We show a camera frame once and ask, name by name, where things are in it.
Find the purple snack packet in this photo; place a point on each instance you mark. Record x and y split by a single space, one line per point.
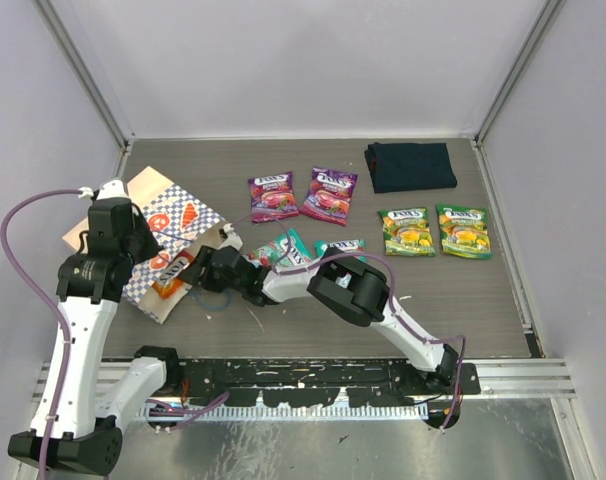
272 197

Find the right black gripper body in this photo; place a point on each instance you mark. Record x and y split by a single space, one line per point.
216 282

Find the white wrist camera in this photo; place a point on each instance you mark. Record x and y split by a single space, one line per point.
229 237
114 188

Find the orange Fox's fruits packet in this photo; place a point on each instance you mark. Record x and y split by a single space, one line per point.
167 283

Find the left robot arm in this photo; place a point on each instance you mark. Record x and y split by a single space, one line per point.
72 431

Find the left aluminium frame post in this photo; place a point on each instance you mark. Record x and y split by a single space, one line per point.
59 22

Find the right aluminium frame post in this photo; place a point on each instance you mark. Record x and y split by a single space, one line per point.
542 23

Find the green Fox's candy packet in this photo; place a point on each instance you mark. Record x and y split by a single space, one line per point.
464 231

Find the folded navy cloth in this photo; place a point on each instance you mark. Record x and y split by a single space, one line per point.
400 167

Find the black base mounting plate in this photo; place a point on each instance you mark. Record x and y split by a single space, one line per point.
300 383

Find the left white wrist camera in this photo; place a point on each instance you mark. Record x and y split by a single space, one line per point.
114 188

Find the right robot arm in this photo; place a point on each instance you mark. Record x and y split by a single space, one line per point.
354 290

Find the aluminium frame post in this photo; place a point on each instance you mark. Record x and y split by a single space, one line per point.
59 22
542 23

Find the blue checkered paper bag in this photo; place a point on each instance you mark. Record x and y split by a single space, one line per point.
178 221

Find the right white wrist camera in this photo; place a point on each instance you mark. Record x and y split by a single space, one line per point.
229 237

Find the green snack packet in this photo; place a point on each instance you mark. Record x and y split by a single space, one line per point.
406 232

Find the teal Fox's mint packet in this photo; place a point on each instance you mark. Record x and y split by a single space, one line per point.
347 246

